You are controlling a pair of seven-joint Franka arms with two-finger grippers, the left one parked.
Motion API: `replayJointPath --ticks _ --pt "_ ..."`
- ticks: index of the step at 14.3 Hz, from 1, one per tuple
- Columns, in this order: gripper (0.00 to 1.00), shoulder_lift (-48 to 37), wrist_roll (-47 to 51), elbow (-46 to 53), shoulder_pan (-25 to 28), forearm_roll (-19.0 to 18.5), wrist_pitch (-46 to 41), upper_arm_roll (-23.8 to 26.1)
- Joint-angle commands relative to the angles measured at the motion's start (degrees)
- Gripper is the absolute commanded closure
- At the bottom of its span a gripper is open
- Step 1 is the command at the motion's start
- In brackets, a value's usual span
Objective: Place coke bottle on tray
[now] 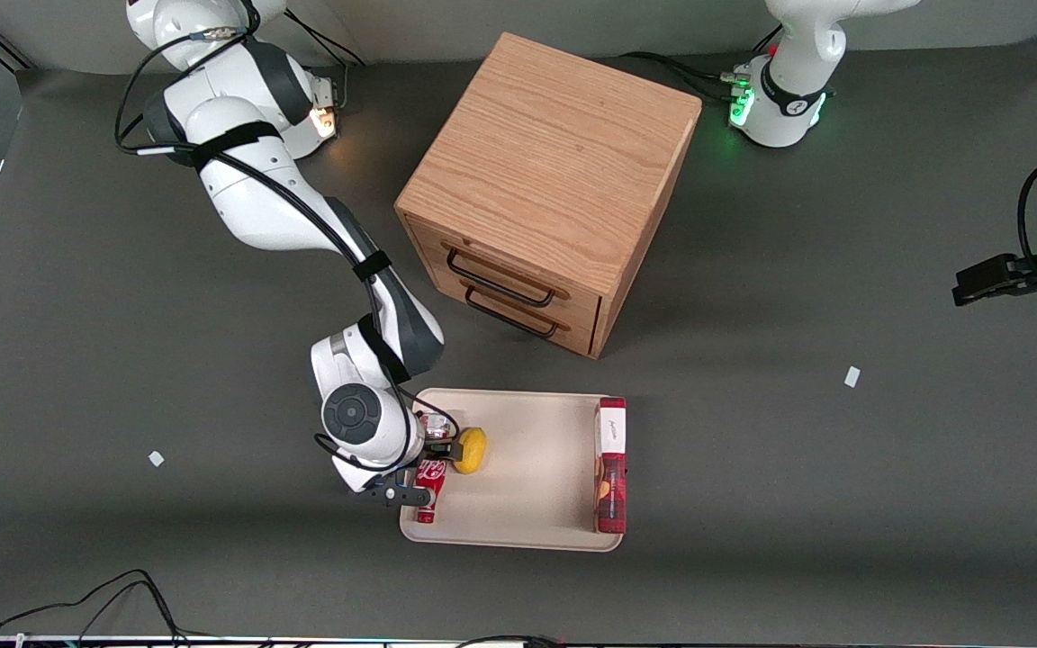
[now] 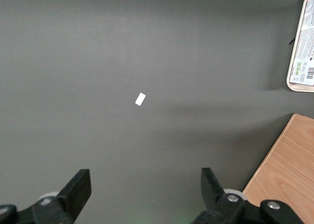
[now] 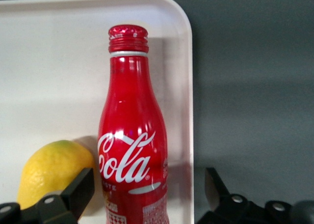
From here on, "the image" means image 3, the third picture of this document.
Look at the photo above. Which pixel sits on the beige plastic tray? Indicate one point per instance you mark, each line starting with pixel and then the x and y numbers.
pixel 49 62

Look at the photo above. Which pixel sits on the red coke bottle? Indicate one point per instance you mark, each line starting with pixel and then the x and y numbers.
pixel 132 98

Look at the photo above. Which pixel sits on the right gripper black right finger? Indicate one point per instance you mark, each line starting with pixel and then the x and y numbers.
pixel 225 209

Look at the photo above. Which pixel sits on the yellow lemon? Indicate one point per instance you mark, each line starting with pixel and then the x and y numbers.
pixel 49 165

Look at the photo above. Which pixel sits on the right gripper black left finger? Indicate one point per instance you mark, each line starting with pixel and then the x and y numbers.
pixel 68 202

